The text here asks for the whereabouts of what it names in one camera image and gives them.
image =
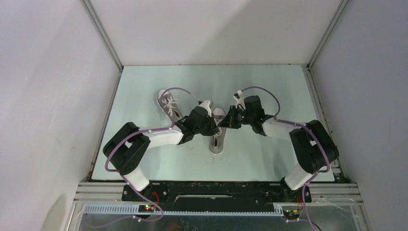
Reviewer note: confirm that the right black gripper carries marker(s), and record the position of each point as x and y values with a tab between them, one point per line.
229	121

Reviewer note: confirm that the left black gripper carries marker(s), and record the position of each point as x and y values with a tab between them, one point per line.
213	129

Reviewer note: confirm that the grey sneaker laces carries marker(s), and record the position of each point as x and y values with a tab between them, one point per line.
217	141
169	105

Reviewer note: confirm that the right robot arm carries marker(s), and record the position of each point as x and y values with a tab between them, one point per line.
312	145

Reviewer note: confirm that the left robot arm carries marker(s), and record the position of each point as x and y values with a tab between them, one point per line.
127	147

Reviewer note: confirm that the grey sneaker tied laces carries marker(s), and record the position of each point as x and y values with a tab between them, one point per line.
169	105

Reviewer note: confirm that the left controller board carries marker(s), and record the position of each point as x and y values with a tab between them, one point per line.
146	208

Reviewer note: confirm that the controller board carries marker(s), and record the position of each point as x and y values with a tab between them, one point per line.
146	208
292	215

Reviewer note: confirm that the right controller board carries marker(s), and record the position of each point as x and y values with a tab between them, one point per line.
292	215

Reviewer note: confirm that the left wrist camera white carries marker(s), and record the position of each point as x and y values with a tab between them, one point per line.
207	104

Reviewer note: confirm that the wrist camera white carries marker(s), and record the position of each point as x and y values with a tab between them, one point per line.
239	100
207	104

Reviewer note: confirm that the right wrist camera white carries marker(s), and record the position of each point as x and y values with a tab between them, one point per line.
239	100

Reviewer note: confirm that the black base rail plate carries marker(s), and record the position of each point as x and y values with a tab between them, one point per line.
217	196

